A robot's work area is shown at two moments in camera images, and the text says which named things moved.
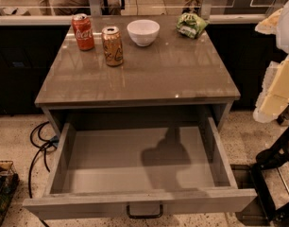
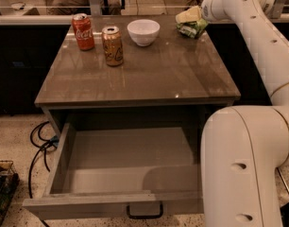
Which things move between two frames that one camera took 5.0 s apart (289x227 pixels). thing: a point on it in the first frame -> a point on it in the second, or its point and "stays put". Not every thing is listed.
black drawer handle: [152, 216] stays put
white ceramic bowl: [143, 32] stays put
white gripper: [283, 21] -> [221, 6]
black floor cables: [43, 145] stays put
